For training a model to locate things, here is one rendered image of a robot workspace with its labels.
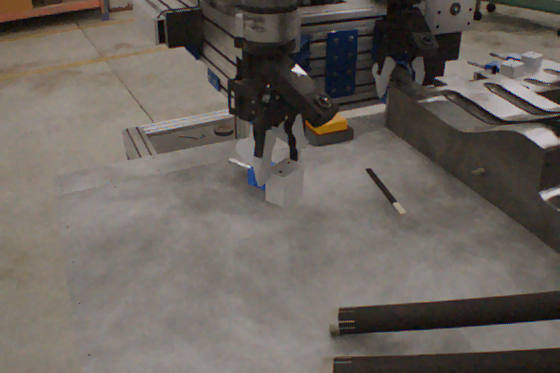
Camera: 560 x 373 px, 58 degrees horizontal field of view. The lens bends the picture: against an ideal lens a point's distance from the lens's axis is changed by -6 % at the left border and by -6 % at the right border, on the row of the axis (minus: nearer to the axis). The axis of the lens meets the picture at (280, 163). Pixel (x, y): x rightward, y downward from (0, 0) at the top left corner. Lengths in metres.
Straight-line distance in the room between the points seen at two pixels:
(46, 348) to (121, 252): 1.08
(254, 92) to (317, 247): 0.23
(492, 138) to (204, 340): 0.51
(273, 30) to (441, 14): 0.73
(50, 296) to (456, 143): 1.48
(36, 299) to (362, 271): 1.45
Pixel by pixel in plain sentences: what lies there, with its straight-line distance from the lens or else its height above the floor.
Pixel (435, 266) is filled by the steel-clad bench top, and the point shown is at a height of 0.80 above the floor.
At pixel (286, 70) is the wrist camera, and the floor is 1.01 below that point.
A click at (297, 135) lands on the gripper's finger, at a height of 0.89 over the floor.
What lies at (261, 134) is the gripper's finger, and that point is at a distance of 0.74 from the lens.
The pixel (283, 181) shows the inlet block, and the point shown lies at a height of 0.85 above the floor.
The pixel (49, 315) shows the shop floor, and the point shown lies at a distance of 1.91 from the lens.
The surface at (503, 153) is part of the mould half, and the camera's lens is 0.84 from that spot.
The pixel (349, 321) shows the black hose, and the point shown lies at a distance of 0.60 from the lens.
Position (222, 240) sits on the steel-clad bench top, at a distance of 0.75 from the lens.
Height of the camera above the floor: 1.25
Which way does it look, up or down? 29 degrees down
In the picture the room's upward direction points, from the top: straight up
